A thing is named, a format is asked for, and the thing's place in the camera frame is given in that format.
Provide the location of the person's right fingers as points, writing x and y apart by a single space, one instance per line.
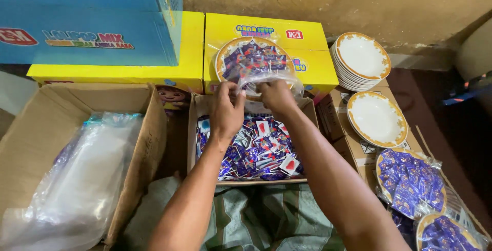
265 88

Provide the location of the pile of purple lollipops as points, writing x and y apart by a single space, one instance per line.
261 151

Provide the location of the blue carton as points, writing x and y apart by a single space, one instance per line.
88 12

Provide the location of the stack of gold-rimmed white plates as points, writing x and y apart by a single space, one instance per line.
361 55

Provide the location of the bagged plate of purple candies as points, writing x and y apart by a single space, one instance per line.
446 235
411 182

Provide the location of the small brown cardboard box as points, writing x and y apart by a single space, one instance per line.
194 128

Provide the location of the blue and orange object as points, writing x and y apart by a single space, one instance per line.
467 93

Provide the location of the green striped cloth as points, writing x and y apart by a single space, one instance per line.
250 220

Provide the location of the yellow carton with cartoon face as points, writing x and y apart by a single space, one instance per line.
188 51

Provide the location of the heap of clear plastic bags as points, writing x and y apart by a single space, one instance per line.
77 185

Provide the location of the heap of purple candies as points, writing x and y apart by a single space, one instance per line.
251 61

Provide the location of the empty gold-rimmed white plate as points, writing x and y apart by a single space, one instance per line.
376 118

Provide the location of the clear plastic bag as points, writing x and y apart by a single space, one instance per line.
286 78

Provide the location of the brown cardboard box with flaps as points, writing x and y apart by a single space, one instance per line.
355 153

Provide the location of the large brown cardboard box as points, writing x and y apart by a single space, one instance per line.
46 116

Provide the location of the person's right hand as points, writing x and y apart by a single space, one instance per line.
278 95

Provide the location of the person's left hand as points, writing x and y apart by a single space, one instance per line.
225 114

